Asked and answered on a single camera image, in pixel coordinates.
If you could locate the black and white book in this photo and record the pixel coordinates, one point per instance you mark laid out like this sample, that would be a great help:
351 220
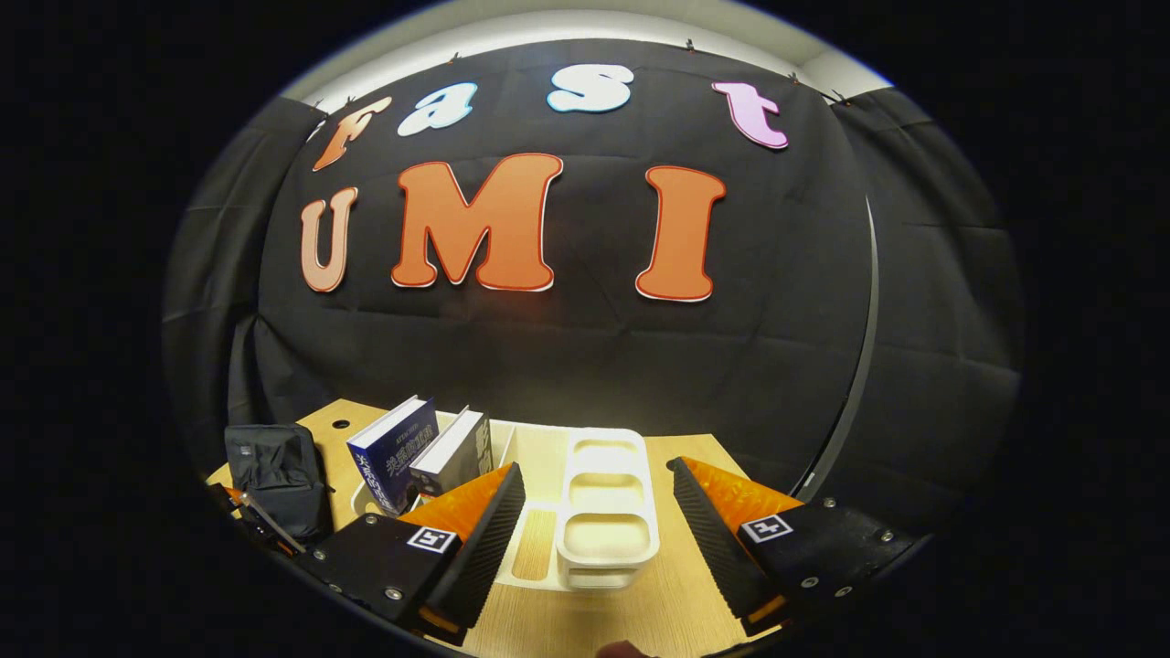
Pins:
462 452

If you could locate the thin metal pole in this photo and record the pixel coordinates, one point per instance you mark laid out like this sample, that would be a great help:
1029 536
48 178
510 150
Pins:
876 320

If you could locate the black schoolbag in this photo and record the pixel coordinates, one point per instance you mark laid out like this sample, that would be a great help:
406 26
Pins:
274 466

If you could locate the white bookshelf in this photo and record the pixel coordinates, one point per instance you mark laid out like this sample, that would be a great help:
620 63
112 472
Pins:
539 457

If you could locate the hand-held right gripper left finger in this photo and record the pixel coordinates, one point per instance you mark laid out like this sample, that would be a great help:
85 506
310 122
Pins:
480 562

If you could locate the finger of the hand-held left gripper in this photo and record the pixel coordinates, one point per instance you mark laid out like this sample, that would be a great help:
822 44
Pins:
233 494

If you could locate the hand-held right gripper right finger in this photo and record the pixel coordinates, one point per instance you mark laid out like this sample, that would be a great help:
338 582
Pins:
722 557

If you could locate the black backdrop cloth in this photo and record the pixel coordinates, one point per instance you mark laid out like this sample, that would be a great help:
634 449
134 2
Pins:
594 366

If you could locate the blue book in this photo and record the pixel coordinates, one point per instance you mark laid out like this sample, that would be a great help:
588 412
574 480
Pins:
393 457

